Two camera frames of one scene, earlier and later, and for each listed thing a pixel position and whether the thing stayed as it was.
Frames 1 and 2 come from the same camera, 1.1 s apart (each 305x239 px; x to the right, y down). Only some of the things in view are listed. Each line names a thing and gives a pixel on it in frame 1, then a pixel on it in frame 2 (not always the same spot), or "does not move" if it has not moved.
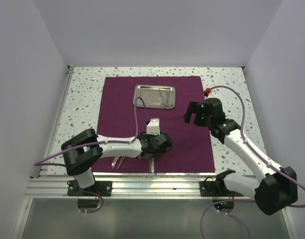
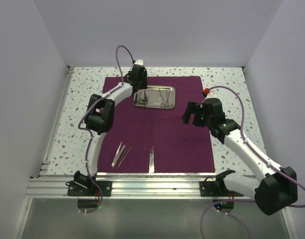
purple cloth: (191, 149) does not move
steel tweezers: (151, 165) does not move
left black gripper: (147, 136) -> (144, 85)
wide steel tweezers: (115, 160) does not move
